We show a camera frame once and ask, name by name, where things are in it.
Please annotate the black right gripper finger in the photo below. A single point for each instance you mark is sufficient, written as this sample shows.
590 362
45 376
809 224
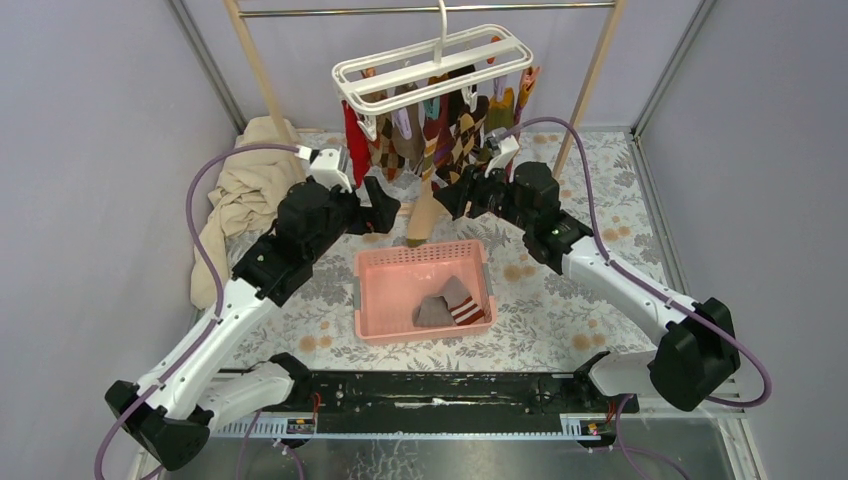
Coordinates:
455 199
474 175

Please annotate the green orange sock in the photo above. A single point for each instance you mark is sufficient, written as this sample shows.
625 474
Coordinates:
501 110

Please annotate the pink plastic basket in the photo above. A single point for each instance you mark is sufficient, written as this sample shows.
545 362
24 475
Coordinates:
390 284

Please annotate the striped beige maroon sock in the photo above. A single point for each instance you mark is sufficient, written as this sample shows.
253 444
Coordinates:
439 143

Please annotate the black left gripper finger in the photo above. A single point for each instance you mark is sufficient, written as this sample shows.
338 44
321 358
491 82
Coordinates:
381 204
379 219

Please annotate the orange beige argyle sock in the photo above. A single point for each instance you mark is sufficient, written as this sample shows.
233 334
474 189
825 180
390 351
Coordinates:
383 152

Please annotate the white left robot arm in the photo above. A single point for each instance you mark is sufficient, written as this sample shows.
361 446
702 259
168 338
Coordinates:
172 410

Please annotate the floral patterned mat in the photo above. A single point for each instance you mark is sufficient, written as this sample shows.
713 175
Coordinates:
544 321

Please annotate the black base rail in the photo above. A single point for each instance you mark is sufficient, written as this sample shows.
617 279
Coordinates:
445 403

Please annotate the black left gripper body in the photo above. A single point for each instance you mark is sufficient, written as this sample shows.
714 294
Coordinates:
346 216

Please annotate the grey maroon striped sock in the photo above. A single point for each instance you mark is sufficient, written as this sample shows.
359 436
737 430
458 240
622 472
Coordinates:
460 304

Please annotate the white clip sock hanger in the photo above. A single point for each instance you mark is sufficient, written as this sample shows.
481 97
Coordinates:
497 49

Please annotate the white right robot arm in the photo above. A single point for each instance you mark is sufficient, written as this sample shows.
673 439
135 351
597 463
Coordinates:
693 354

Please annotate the red sock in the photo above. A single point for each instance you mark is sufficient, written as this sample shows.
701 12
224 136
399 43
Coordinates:
357 144

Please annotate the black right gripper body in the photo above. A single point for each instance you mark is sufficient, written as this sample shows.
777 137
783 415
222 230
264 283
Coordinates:
495 198

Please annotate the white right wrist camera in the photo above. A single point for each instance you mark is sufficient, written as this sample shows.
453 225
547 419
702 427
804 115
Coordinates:
503 147

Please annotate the wooden clothes rack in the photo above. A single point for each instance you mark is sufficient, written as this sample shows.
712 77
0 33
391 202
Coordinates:
368 123

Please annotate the beige crumpled cloth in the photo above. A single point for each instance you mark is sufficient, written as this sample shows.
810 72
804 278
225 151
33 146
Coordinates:
245 198

